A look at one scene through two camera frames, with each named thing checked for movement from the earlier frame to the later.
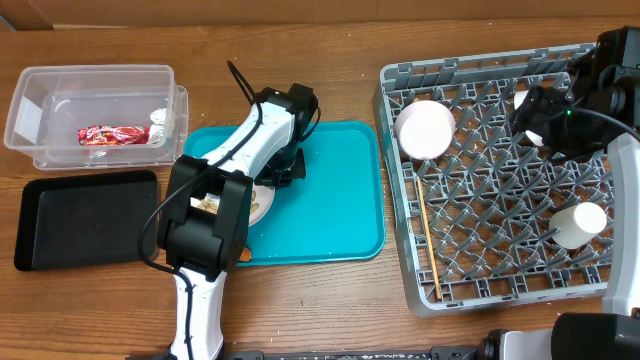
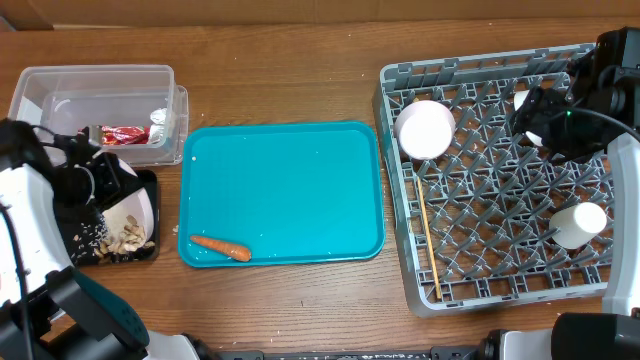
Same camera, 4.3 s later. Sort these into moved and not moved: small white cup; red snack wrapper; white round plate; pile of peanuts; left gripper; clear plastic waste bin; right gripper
Moved: white round plate; pile of peanuts; left gripper
Not moved: small white cup; clear plastic waste bin; red snack wrapper; right gripper
